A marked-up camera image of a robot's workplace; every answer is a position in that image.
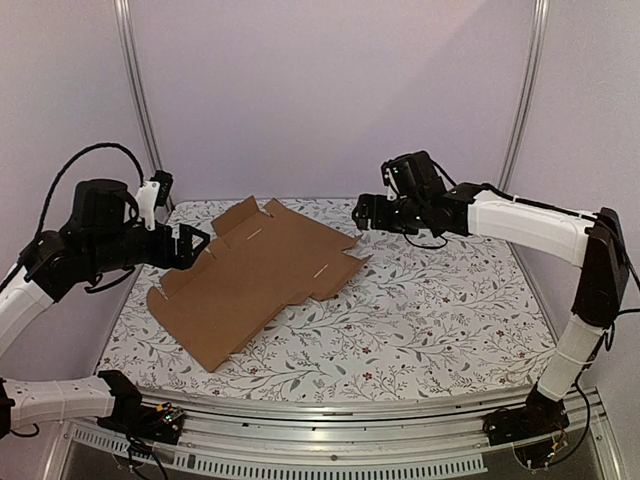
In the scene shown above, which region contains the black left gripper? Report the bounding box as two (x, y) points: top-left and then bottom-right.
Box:
(88, 220), (210, 275)

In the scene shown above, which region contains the brown cardboard box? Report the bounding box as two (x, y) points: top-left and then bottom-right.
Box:
(147, 197), (366, 372)

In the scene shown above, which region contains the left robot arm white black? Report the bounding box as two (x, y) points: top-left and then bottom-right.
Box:
(1, 171), (210, 436)

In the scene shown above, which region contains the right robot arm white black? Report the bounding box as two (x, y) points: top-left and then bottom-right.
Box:
(352, 151), (637, 436)

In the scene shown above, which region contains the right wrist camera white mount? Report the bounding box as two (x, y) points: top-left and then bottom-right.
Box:
(381, 161), (399, 201)

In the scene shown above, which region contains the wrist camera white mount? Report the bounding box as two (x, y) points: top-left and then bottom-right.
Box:
(381, 161), (399, 201)
(135, 170), (173, 231)

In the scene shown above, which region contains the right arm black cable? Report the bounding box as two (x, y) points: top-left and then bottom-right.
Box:
(402, 162), (451, 250)

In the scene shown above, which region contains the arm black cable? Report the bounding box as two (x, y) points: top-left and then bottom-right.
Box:
(40, 142), (146, 221)
(402, 162), (451, 250)

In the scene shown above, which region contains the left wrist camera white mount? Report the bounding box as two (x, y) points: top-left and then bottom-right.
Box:
(135, 170), (173, 231)

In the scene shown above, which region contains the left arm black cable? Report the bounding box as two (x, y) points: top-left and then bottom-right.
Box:
(40, 142), (146, 221)

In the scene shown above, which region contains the aluminium front rail base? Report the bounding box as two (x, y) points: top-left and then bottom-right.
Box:
(44, 388), (626, 479)

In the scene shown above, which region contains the left aluminium frame post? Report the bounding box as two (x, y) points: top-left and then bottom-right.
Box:
(111, 0), (174, 214)

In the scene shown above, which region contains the aluminium frame post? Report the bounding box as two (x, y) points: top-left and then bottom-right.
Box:
(498, 0), (550, 190)
(111, 0), (174, 214)

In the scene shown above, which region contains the right aluminium frame post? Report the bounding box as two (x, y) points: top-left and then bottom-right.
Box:
(498, 0), (550, 190)

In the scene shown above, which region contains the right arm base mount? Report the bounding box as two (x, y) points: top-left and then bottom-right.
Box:
(482, 386), (570, 470)

